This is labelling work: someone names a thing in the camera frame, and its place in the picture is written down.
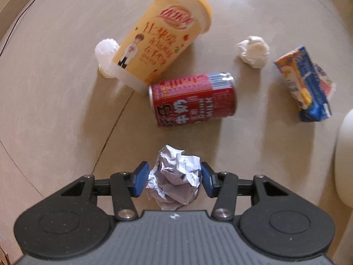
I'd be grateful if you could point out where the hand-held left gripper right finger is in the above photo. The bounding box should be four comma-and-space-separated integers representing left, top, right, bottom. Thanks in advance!
201, 162, 303, 222

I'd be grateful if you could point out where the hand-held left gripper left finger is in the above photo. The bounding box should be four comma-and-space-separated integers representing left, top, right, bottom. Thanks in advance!
46, 161, 150, 221

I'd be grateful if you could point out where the white paper ball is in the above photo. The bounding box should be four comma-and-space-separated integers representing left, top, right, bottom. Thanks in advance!
145, 145, 202, 212

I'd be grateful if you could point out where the red drink can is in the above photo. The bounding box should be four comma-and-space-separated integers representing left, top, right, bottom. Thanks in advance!
148, 72, 238, 128

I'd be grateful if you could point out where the blue juice carton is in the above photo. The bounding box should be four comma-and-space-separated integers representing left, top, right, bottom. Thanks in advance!
274, 46, 333, 123

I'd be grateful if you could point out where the white tissue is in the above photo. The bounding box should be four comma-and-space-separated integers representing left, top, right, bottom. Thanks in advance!
236, 35, 270, 68

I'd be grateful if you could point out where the white plastic bin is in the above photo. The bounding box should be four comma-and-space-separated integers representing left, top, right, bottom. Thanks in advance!
333, 108, 353, 208

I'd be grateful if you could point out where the yellow milk tea cup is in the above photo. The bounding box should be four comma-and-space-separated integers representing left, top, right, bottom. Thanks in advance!
111, 0, 213, 96

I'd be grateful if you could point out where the black cable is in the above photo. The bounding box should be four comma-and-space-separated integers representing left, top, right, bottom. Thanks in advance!
0, 0, 49, 57

